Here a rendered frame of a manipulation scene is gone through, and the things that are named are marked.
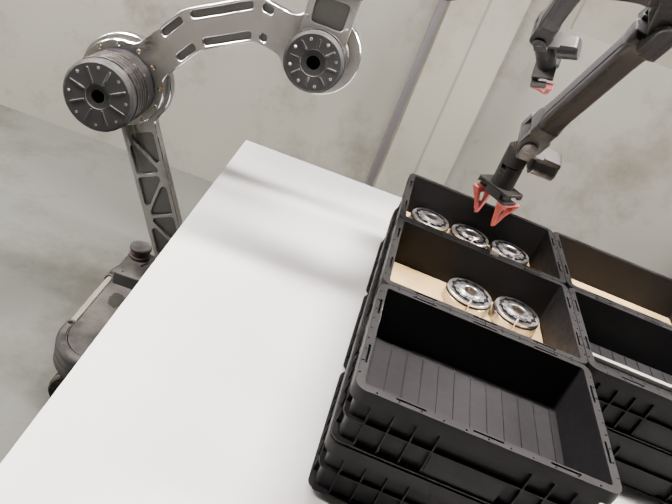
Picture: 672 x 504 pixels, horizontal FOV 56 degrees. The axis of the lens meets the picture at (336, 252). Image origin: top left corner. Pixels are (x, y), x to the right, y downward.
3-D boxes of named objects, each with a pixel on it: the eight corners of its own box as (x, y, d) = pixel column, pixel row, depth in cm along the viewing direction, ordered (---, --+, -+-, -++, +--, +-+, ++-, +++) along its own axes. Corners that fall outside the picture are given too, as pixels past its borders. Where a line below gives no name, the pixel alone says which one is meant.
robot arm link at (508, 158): (510, 135, 151) (513, 143, 146) (537, 145, 151) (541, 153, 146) (497, 160, 154) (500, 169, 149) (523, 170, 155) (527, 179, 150)
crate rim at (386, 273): (376, 291, 114) (381, 280, 112) (394, 224, 140) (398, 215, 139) (582, 376, 113) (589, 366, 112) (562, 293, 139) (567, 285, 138)
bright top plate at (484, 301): (445, 296, 131) (446, 293, 131) (448, 273, 140) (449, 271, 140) (490, 315, 131) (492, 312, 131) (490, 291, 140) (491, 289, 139)
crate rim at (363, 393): (347, 397, 87) (353, 385, 86) (376, 291, 114) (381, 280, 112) (616, 509, 87) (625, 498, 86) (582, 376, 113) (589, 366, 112)
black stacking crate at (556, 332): (359, 331, 118) (381, 283, 113) (379, 260, 144) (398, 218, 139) (555, 412, 118) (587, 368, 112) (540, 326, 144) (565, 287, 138)
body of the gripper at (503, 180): (492, 180, 160) (505, 155, 157) (520, 202, 154) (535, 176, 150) (476, 180, 156) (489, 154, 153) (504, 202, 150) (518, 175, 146)
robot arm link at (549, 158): (530, 114, 145) (526, 142, 140) (576, 132, 145) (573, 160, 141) (507, 145, 155) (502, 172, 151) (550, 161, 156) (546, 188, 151)
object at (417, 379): (326, 443, 92) (352, 388, 86) (358, 332, 118) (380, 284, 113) (579, 548, 91) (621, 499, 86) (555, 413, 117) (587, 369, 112)
